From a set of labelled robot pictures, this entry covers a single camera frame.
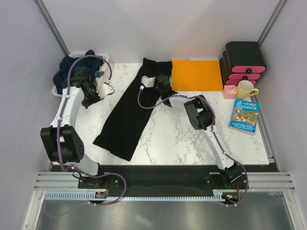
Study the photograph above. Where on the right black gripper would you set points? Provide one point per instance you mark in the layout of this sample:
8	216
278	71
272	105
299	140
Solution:
155	80

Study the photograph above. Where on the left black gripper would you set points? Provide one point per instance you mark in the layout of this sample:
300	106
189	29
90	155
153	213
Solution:
87	105

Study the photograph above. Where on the black t shirt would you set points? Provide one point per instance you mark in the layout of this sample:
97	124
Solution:
123	128

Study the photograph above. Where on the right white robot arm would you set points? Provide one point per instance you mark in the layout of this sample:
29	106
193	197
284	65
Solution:
202	118

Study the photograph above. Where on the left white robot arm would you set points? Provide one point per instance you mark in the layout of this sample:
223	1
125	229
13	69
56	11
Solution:
61	141

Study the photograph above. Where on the light blue garment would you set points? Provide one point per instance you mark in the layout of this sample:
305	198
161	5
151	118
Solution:
98	76

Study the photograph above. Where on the white laundry basket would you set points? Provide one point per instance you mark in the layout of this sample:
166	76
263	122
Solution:
80	54

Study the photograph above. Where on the orange folder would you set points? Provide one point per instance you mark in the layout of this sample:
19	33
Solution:
196	76

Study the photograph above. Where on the cream garment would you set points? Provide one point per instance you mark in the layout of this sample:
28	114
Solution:
102	67

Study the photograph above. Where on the navy blue t shirt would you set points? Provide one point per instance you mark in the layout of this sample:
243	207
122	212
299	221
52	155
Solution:
91	63

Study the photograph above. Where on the pink toy block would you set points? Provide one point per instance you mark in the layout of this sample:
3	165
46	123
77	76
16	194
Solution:
229	92

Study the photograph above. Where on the black pink drawer unit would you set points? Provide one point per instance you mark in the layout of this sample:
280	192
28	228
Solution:
241	60

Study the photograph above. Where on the yellow mug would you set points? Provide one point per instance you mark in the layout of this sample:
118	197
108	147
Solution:
246	89

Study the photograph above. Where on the blue children's book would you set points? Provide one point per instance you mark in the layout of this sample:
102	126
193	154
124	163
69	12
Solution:
244	116

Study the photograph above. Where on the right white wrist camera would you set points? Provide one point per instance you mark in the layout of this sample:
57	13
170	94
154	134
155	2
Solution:
147	82

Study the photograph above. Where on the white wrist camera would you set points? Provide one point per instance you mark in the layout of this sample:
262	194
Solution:
104	89
147	82

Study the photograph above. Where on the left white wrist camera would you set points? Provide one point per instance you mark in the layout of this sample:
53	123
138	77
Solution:
104	89

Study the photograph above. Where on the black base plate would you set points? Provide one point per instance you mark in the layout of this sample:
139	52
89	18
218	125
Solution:
199	180

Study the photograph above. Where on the aluminium frame rail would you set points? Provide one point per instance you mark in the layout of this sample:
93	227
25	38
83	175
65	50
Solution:
257	181

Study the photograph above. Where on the white slotted cable duct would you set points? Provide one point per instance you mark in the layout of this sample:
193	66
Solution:
104	196

